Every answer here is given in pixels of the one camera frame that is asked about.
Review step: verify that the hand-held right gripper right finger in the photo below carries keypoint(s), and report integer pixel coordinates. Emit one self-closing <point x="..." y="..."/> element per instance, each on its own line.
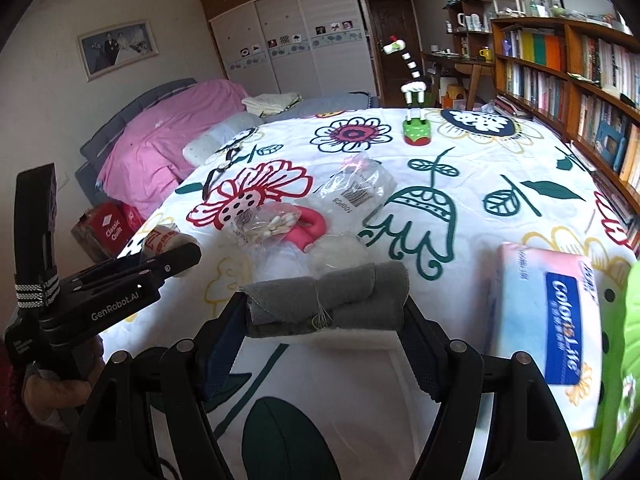
<point x="420" y="355"/>

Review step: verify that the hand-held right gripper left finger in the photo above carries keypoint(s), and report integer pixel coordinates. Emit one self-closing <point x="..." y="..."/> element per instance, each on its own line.
<point x="220" y="360"/>

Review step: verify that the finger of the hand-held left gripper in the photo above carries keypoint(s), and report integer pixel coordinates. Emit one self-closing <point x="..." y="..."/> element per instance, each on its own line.
<point x="177" y="260"/>

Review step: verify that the white gauze roll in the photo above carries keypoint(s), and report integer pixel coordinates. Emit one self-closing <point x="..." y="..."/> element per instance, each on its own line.
<point x="160" y="240"/>

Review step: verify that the clear bag of cotton swabs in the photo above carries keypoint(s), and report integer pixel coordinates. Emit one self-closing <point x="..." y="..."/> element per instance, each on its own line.
<point x="270" y="225"/>

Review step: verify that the grey cloth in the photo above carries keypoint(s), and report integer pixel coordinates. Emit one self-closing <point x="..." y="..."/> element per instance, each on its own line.
<point x="325" y="295"/>

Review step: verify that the clear bag of white cotton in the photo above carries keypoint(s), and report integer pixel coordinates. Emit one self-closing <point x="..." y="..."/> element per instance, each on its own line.
<point x="340" y="257"/>

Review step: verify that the clear bag of cotton pads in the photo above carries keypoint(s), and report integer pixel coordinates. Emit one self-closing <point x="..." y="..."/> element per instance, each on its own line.
<point x="355" y="185"/>

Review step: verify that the green plastic bag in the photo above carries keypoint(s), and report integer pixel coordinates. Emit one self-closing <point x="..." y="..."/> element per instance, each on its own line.
<point x="622" y="340"/>

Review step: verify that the person's left hand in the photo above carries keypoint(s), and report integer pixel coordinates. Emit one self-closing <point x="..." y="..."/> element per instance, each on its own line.
<point x="60" y="392"/>

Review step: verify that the red quilt package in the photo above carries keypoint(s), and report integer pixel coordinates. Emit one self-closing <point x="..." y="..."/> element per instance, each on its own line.
<point x="107" y="225"/>

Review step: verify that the pastel tissue pack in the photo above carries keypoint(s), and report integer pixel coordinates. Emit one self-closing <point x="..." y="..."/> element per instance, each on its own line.
<point x="530" y="310"/>

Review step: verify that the white dotted pillow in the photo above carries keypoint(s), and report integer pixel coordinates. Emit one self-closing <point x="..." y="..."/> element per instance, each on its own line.
<point x="220" y="137"/>

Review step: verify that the pink duvet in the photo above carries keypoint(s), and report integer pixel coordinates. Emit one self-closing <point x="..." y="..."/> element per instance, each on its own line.
<point x="165" y="130"/>

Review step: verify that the grey bed headboard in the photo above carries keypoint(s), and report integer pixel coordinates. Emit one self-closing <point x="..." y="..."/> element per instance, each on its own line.
<point x="107" y="130"/>

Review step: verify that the folded cream blanket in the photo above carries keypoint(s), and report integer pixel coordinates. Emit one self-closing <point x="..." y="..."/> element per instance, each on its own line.
<point x="270" y="102"/>

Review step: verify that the white floral blanket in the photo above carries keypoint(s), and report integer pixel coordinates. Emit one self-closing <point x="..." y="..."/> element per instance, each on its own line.
<point x="475" y="180"/>

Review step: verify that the grey-blue bed sheet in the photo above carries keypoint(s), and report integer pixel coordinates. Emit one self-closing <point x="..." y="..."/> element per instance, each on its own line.
<point x="325" y="105"/>

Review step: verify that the framed black-and-white photo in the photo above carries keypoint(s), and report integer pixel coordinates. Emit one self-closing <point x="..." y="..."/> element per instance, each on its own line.
<point x="117" y="50"/>

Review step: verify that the striped giraffe toy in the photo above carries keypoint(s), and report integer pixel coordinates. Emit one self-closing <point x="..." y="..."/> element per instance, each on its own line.
<point x="417" y="130"/>

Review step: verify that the white sliding-door wardrobe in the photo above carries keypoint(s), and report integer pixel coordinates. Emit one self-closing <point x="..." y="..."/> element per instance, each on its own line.
<point x="290" y="35"/>

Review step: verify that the yellow plastic stool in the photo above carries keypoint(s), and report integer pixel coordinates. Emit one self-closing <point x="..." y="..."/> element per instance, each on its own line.
<point x="452" y="96"/>

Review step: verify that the wooden desk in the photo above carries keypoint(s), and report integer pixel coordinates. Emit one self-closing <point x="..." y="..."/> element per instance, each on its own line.
<point x="460" y="60"/>

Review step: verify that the yellow mug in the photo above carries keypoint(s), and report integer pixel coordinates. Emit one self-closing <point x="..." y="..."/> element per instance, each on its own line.
<point x="484" y="54"/>

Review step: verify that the wooden bookshelf with books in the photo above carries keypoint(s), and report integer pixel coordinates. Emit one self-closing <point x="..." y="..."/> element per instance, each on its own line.
<point x="590" y="85"/>

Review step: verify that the dark wooden door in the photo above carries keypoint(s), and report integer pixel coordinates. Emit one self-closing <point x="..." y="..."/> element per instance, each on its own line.
<point x="395" y="15"/>

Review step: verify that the small wooden desk shelf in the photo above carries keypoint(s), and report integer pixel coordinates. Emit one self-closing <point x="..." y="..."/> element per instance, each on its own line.
<point x="467" y="20"/>

